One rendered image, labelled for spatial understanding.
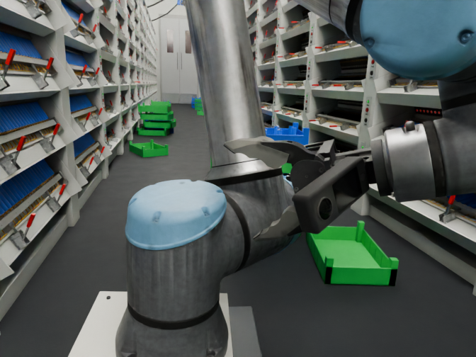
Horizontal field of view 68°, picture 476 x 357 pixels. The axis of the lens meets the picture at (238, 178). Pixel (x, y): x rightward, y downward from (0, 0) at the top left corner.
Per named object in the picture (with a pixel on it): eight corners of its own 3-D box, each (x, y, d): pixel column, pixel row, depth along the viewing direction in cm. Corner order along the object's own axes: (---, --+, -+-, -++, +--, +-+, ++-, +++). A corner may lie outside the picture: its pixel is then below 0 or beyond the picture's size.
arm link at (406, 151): (438, 211, 40) (426, 128, 37) (392, 216, 42) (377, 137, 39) (428, 181, 47) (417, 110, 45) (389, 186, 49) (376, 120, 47)
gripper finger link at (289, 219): (276, 236, 57) (314, 199, 53) (266, 256, 52) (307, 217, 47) (261, 223, 57) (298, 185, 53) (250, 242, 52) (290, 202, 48)
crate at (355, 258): (395, 286, 100) (399, 261, 98) (324, 284, 100) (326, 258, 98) (360, 241, 129) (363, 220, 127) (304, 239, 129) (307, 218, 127)
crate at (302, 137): (221, 149, 122) (222, 125, 120) (221, 140, 142) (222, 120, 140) (307, 151, 124) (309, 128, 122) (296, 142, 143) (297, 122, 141)
